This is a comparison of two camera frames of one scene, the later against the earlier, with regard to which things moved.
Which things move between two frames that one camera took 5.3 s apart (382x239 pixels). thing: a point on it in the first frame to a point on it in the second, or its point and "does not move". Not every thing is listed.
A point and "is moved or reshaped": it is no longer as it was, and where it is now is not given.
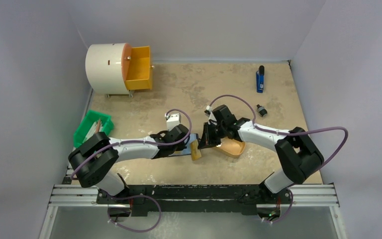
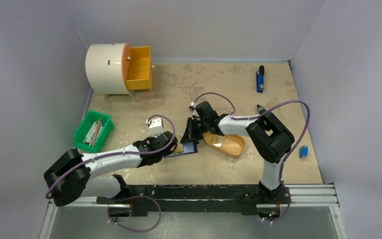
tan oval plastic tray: (233, 147) does not move
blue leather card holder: (188, 150) does not move
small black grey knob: (261, 110) does not move
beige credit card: (196, 153) is moved or reshaped
